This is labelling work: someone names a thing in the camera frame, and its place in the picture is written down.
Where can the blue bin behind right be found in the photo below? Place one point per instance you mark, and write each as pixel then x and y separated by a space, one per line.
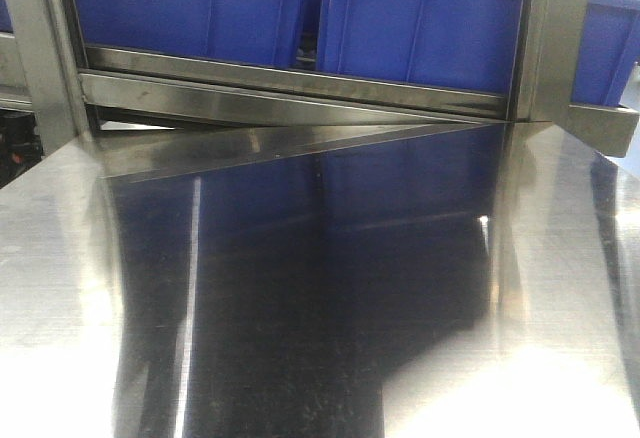
pixel 608 51

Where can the blue bin behind middle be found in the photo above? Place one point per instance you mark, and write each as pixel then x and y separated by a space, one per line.
pixel 457 44

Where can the stainless steel shelf frame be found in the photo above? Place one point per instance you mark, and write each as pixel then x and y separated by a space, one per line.
pixel 52 73

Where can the blue bin behind left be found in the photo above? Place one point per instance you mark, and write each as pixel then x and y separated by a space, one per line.
pixel 261 32

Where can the blue bin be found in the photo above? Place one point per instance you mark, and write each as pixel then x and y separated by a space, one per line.
pixel 261 32
pixel 457 44
pixel 608 51

